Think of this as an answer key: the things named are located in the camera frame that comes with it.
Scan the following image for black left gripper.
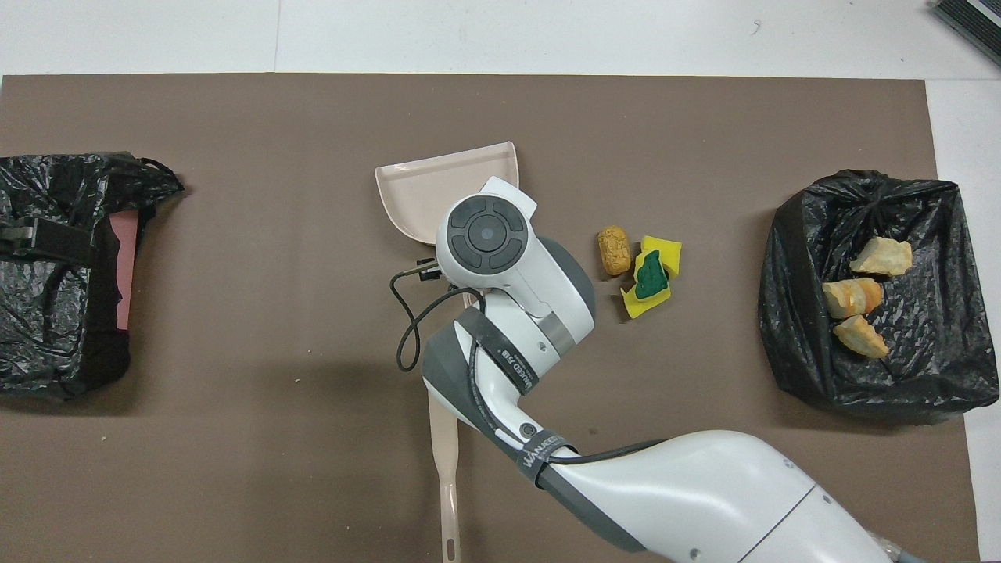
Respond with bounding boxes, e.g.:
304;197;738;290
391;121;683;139
0;218;104;264

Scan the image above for beige plastic dustpan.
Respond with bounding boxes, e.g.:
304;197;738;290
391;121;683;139
374;141;522;314

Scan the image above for brown peanut-shaped bread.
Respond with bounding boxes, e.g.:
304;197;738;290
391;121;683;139
597;225;633;278

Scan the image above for beige hand brush black bristles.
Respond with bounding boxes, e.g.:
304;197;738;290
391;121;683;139
427;387;464;563

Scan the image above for green-topped yellow sponge piece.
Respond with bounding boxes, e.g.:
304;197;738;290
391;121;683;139
620;249;673;320

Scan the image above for plain yellow sponge piece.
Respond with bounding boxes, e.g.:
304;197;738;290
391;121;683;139
641;235;683;279

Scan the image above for striped croissant roll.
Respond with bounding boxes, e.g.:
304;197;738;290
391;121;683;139
822;278;884;320
832;314;891;360

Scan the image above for pale bread chunk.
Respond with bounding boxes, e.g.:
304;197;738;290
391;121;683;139
850;237;914;278

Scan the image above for pink plastic bin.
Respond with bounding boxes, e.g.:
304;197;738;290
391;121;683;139
109;213;144;333

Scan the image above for black plastic trash bag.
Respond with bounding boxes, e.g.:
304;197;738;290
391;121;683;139
0;151;186;401
757;169;1000;427

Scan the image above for large brown table mat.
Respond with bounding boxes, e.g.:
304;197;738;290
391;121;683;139
0;73;982;563

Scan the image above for dark grey ribbed device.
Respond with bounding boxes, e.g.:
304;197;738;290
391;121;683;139
929;0;1001;45

